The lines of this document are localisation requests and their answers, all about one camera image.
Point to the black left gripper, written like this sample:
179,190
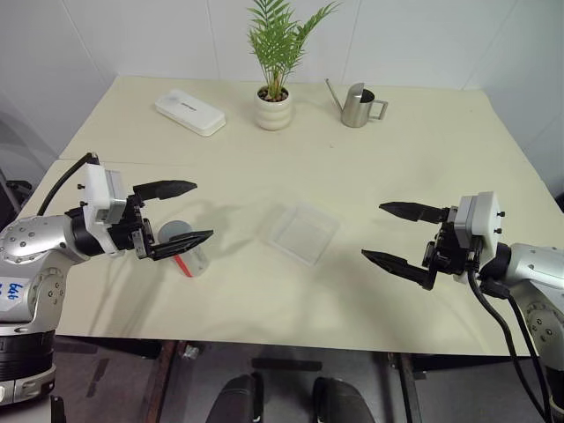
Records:
132,233

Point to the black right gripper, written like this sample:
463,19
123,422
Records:
449,255

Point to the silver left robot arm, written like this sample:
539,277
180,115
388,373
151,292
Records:
42,240

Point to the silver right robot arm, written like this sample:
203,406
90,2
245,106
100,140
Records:
535,266

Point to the grey round plastic disc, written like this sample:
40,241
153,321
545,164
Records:
174,229

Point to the clear square plastic tray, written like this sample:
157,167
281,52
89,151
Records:
299,233

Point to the clear plastic cup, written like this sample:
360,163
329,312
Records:
196,263

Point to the white rectangular case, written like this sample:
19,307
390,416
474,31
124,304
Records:
189,111

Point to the cream table cloth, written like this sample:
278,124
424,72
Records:
282,167

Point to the stainless steel watering can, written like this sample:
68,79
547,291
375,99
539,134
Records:
356,108

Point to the green fern in white pot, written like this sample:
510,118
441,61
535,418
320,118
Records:
273,108

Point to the rusty metal table leg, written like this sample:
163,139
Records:
161,383
412,392

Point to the grey black chair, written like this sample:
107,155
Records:
17,191

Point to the dark rounded shape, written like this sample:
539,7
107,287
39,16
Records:
240,398
337,401

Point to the white label blue handwriting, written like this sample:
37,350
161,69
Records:
11,299

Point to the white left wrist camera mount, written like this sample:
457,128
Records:
96,189

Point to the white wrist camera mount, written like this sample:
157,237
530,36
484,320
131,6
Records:
484,216
96,189

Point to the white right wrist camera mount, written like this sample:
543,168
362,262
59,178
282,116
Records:
484,216

